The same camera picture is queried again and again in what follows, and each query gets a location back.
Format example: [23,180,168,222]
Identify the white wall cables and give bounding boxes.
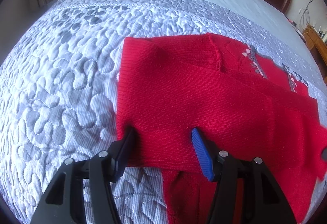
[297,0,319,29]

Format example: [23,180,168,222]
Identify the red knit sweater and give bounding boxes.
[116,33,326,223]

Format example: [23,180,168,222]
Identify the wooden desk cabinet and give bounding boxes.
[303,24,327,84]

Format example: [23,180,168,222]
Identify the quilted grey floral bedspread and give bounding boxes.
[1,0,326,223]

